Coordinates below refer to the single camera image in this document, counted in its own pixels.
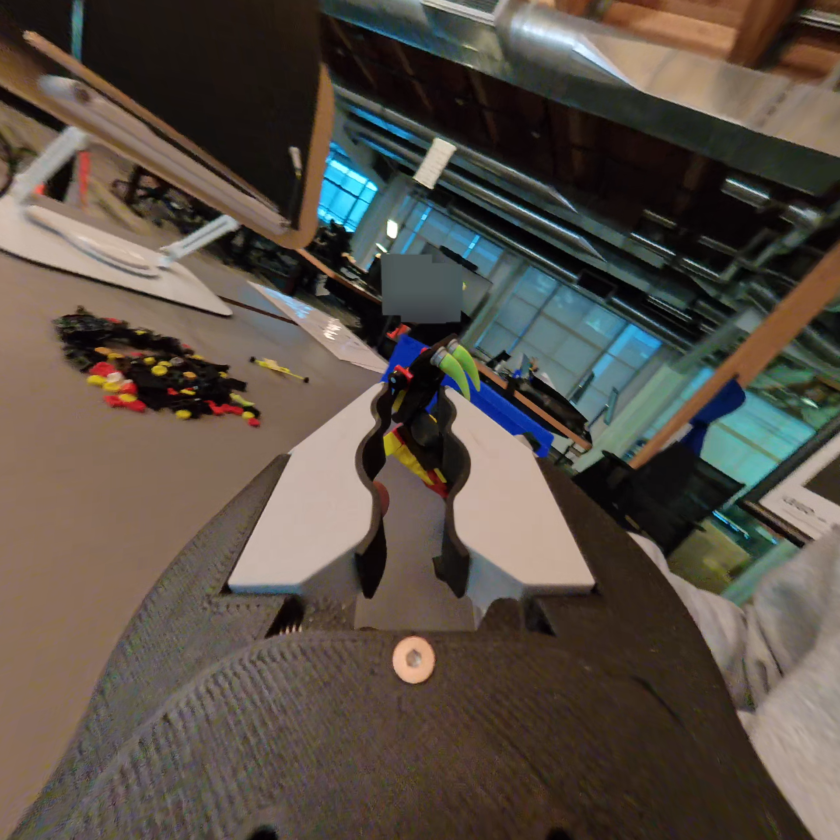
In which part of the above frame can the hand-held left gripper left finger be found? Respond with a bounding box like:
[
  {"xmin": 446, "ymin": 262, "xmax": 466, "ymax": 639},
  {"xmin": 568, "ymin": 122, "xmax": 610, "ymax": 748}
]
[{"xmin": 225, "ymin": 381, "xmax": 392, "ymax": 599}]

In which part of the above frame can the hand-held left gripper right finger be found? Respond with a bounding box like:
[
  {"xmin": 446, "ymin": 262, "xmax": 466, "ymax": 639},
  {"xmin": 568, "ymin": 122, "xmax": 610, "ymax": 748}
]
[{"xmin": 430, "ymin": 386, "xmax": 598, "ymax": 614}]

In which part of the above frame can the black red yellow lego model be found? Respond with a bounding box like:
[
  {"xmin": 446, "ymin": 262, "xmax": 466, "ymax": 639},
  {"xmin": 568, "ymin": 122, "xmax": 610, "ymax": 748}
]
[{"xmin": 384, "ymin": 333, "xmax": 483, "ymax": 501}]

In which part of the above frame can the yellow lego axle piece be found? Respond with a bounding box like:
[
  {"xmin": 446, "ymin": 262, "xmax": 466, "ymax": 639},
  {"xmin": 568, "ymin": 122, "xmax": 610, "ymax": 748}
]
[{"xmin": 248, "ymin": 355, "xmax": 310, "ymax": 384}]

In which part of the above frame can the pile of loose lego pieces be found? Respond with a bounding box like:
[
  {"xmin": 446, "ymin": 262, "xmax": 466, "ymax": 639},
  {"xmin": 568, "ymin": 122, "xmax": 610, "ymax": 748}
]
[{"xmin": 52, "ymin": 306, "xmax": 263, "ymax": 429}]

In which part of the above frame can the blue plastic bin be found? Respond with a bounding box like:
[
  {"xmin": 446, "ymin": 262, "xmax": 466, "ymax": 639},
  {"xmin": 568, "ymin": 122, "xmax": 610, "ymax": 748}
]
[{"xmin": 387, "ymin": 333, "xmax": 556, "ymax": 458}]

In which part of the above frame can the white instruction booklet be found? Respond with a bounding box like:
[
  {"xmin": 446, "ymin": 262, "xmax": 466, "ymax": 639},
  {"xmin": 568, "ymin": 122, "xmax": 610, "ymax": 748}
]
[{"xmin": 248, "ymin": 281, "xmax": 389, "ymax": 375}]

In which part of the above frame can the blue cloth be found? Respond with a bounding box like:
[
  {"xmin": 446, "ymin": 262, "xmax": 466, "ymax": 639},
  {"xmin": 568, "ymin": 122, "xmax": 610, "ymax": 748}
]
[{"xmin": 681, "ymin": 379, "xmax": 747, "ymax": 448}]

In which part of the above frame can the hanging white tag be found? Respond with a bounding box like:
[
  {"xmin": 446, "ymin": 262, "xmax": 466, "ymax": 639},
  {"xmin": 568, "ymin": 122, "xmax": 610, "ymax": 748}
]
[{"xmin": 412, "ymin": 137, "xmax": 458, "ymax": 189}]

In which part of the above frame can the wooden post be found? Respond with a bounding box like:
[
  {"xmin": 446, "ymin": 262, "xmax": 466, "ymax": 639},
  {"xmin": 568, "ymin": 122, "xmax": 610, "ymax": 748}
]
[{"xmin": 629, "ymin": 241, "xmax": 840, "ymax": 471}]

